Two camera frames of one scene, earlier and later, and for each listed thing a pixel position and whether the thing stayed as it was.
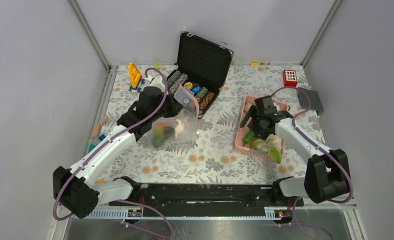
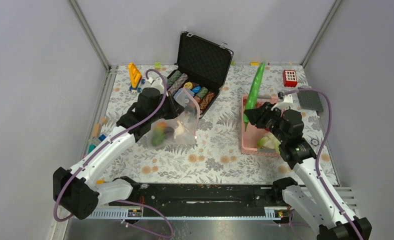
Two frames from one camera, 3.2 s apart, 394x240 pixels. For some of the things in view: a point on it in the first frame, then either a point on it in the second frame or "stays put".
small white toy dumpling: x=180 y=128 stays put
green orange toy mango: x=159 y=134 stays put
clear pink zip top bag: x=181 y=127 stays put
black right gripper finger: x=244 y=120 → x=253 y=116
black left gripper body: x=168 y=109 stays put
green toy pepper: x=248 y=137 → x=253 y=100
